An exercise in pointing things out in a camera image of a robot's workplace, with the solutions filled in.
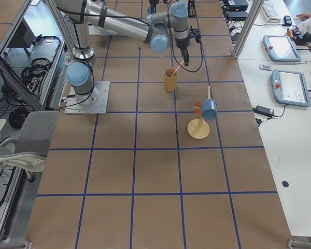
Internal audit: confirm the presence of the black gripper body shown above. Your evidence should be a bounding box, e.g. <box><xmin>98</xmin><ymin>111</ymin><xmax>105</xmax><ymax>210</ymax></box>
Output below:
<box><xmin>175</xmin><ymin>37</ymin><xmax>189</xmax><ymax>56</ymax></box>

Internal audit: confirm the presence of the pink chopstick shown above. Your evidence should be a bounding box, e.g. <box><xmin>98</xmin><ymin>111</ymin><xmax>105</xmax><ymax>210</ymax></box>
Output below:
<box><xmin>171</xmin><ymin>60</ymin><xmax>184</xmax><ymax>77</ymax></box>

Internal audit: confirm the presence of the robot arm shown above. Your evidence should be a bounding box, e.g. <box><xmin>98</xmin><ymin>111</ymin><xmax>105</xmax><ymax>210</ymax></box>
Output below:
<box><xmin>55</xmin><ymin>1</ymin><xmax>192</xmax><ymax>102</ymax></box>

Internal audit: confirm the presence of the bamboo chopstick holder cup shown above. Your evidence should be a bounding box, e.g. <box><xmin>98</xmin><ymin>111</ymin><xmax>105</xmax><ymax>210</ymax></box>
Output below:
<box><xmin>164</xmin><ymin>67</ymin><xmax>177</xmax><ymax>91</ymax></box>

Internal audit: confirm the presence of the light blue plastic cup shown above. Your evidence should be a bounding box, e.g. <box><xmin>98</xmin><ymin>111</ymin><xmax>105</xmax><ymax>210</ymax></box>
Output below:
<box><xmin>147</xmin><ymin>7</ymin><xmax>157</xmax><ymax>15</ymax></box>

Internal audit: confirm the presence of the orange cup on stand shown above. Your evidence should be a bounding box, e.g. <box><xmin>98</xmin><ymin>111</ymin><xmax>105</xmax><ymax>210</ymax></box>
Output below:
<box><xmin>194</xmin><ymin>107</ymin><xmax>201</xmax><ymax>115</ymax></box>

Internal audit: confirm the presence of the blue cup on stand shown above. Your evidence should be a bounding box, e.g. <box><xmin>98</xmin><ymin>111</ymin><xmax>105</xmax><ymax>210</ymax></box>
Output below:
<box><xmin>200</xmin><ymin>99</ymin><xmax>217</xmax><ymax>121</ymax></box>

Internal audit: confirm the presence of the round wooden cup stand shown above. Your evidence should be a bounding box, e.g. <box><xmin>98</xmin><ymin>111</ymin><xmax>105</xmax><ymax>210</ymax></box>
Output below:
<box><xmin>187</xmin><ymin>85</ymin><xmax>220</xmax><ymax>140</ymax></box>

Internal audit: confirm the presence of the black power adapter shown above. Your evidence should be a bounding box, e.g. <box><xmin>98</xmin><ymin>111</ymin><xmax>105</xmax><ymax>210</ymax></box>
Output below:
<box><xmin>252</xmin><ymin>105</ymin><xmax>274</xmax><ymax>117</ymax></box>

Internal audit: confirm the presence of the white keyboard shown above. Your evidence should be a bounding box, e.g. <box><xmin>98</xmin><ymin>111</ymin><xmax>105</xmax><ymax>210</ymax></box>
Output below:
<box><xmin>261</xmin><ymin>0</ymin><xmax>281</xmax><ymax>22</ymax></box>

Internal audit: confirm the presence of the upper teach pendant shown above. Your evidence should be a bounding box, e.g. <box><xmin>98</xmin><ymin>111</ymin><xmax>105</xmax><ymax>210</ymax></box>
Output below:
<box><xmin>263</xmin><ymin>35</ymin><xmax>301</xmax><ymax>62</ymax></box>

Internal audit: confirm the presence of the teach pendant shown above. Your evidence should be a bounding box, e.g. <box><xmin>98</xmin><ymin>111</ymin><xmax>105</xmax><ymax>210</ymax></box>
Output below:
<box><xmin>263</xmin><ymin>35</ymin><xmax>301</xmax><ymax>62</ymax></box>
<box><xmin>271</xmin><ymin>70</ymin><xmax>311</xmax><ymax>107</ymax></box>

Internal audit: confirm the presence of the lower teach pendant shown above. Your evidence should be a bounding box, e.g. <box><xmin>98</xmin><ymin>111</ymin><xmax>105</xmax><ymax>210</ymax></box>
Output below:
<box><xmin>271</xmin><ymin>70</ymin><xmax>311</xmax><ymax>107</ymax></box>

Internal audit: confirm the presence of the grey office chair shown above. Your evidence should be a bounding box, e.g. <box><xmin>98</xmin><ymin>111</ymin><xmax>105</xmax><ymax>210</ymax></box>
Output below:
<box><xmin>0</xmin><ymin>110</ymin><xmax>59</xmax><ymax>183</ymax></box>

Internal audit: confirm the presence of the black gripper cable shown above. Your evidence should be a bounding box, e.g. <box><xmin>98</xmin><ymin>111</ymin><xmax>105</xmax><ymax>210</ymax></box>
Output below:
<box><xmin>171</xmin><ymin>25</ymin><xmax>204</xmax><ymax>73</ymax></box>

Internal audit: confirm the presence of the black wire cup rack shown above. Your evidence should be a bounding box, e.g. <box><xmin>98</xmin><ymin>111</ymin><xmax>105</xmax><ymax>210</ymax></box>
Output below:
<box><xmin>188</xmin><ymin>0</ymin><xmax>196</xmax><ymax>18</ymax></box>

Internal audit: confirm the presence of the aluminium frame post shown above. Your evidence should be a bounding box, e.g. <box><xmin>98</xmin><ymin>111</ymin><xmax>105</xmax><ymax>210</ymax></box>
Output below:
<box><xmin>233</xmin><ymin>0</ymin><xmax>264</xmax><ymax>59</ymax></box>

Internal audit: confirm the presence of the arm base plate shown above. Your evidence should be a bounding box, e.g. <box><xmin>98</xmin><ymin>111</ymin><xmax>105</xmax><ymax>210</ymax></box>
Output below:
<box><xmin>88</xmin><ymin>25</ymin><xmax>117</xmax><ymax>36</ymax></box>
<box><xmin>64</xmin><ymin>81</ymin><xmax>110</xmax><ymax>115</ymax></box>

